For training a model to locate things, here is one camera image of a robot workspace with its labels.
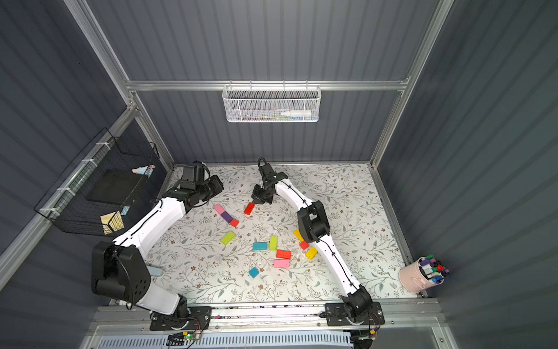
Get purple block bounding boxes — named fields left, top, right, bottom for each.
left=220, top=212, right=233, bottom=223

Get lime green block left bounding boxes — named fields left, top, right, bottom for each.
left=220, top=231, right=235, bottom=246

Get lime green block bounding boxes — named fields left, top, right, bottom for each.
left=220, top=231, right=235, bottom=246
left=269, top=236, right=278, bottom=251

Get teal rectangular block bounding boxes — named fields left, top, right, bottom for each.
left=252, top=242, right=268, bottom=251

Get yellow sticky note pad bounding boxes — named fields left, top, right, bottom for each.
left=100, top=211, right=124, bottom=235

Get pink block bottom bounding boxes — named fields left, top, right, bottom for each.
left=273, top=259, right=290, bottom=268

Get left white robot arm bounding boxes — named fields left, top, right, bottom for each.
left=92, top=161, right=224, bottom=320

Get pastel eraser blocks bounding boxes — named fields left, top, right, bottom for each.
left=147, top=266, right=164, bottom=278

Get lime green block centre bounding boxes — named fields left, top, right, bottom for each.
left=269, top=236, right=278, bottom=251

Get pink block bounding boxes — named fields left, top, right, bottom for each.
left=273, top=259, right=290, bottom=268
left=214, top=204, right=225, bottom=215

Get white wire mesh basket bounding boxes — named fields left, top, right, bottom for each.
left=222, top=84, right=322, bottom=123

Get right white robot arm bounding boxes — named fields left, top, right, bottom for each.
left=252, top=157, right=373, bottom=324

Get long red block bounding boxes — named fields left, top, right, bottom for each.
left=244, top=203, right=255, bottom=215

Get pink marker cup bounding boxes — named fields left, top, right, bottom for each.
left=398, top=254, right=450, bottom=294

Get yellow block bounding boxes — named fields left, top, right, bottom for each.
left=294, top=229, right=304, bottom=242
left=306, top=247, right=318, bottom=260

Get small teal cube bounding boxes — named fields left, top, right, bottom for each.
left=248, top=268, right=260, bottom=279

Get yellow block lower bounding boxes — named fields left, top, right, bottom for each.
left=306, top=247, right=318, bottom=260

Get black pad in basket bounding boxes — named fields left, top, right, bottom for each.
left=86, top=170, right=144, bottom=204

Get black wire basket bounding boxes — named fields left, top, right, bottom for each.
left=35, top=135, right=167, bottom=237

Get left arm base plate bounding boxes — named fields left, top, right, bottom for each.
left=150, top=306, right=212, bottom=332

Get yellow block upper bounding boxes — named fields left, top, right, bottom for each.
left=294, top=229, right=304, bottom=242

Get white bottle in basket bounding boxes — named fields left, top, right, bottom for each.
left=280, top=110, right=312, bottom=119

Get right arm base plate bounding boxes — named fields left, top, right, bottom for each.
left=319, top=301, right=385, bottom=327

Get red block centre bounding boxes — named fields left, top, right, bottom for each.
left=276, top=250, right=292, bottom=260

